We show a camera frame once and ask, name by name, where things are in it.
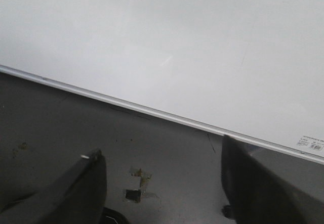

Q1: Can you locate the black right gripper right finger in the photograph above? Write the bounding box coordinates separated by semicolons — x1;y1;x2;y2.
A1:
221;136;323;223

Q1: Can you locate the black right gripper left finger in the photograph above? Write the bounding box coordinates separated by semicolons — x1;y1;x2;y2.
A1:
1;149;106;223

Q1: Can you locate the tape patch on floor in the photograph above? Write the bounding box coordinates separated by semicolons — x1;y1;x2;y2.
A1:
123;166;160;204

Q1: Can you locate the white product label sticker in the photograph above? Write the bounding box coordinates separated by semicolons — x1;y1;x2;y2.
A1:
297;136;323;151

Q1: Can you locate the white whiteboard with aluminium frame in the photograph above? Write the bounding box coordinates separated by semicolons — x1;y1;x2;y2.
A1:
1;0;323;163

